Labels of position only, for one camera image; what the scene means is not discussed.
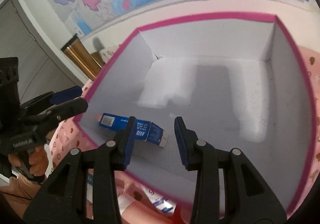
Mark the grey door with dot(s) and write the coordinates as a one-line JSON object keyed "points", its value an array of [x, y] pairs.
{"points": [[39, 69]]}

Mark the pink patterned cloth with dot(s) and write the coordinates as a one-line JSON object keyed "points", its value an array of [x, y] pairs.
{"points": [[175, 122]]}

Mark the left hand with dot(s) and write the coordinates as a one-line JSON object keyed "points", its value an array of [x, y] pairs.
{"points": [[38, 161]]}

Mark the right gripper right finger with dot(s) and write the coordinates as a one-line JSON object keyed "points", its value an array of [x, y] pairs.
{"points": [[229, 189]]}

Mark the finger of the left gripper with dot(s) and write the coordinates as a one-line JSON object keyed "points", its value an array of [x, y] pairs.
{"points": [[46, 100], [42, 123]]}

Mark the pink cardboard box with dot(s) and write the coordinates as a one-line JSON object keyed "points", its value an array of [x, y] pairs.
{"points": [[236, 78]]}

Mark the red plastic tool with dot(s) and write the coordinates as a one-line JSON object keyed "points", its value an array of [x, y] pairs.
{"points": [[176, 218]]}

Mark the gold thermos cup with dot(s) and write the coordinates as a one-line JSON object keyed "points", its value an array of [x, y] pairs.
{"points": [[77, 53]]}

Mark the black tracking camera left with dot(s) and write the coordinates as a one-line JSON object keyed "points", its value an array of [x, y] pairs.
{"points": [[10, 102]]}

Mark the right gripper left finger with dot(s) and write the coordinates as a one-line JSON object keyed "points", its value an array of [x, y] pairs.
{"points": [[82, 188]]}

